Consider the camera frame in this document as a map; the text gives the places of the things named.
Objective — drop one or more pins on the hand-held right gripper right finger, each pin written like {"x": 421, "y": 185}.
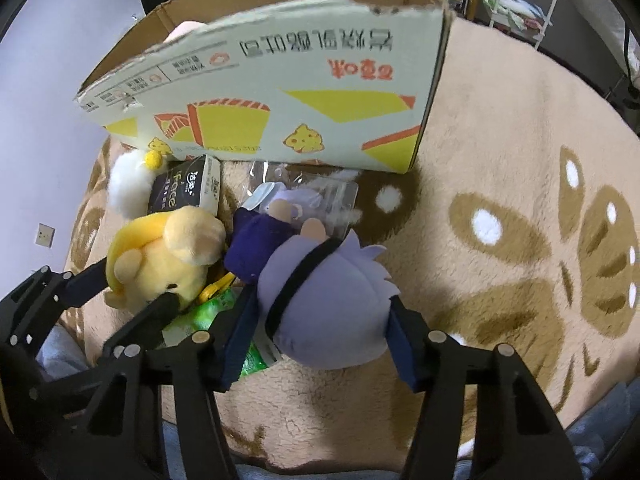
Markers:
{"x": 404, "y": 350}

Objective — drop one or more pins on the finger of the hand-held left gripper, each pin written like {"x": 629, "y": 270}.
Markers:
{"x": 85, "y": 282}
{"x": 150, "y": 317}

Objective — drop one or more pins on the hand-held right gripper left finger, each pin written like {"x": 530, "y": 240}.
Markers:
{"x": 239, "y": 340}

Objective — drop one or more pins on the yellow plush toy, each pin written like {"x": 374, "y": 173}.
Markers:
{"x": 170, "y": 250}

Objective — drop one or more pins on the purple-haired plush doll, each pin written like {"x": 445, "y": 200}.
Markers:
{"x": 325, "y": 300}

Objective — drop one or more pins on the printed cardboard box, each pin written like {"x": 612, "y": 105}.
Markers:
{"x": 300, "y": 85}

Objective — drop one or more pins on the green tissue packet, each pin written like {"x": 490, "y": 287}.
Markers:
{"x": 212, "y": 307}

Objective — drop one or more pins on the yellow plastic clip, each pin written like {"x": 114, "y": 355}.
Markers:
{"x": 216, "y": 287}

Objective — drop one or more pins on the white fluffy plush toy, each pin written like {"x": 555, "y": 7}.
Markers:
{"x": 127, "y": 187}

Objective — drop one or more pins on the black tissue pack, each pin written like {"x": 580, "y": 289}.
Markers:
{"x": 182, "y": 187}

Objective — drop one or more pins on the clear plastic bag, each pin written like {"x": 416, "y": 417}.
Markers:
{"x": 340, "y": 200}

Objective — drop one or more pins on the person's blue jeans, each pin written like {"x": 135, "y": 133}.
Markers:
{"x": 600, "y": 440}

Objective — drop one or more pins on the beige patterned rug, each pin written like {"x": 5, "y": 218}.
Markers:
{"x": 500, "y": 135}

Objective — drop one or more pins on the pink plush toy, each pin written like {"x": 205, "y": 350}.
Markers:
{"x": 182, "y": 30}

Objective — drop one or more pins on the colourful folded cloths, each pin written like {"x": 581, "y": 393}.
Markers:
{"x": 510, "y": 7}

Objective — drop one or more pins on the wall socket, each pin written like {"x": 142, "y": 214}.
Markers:
{"x": 44, "y": 235}

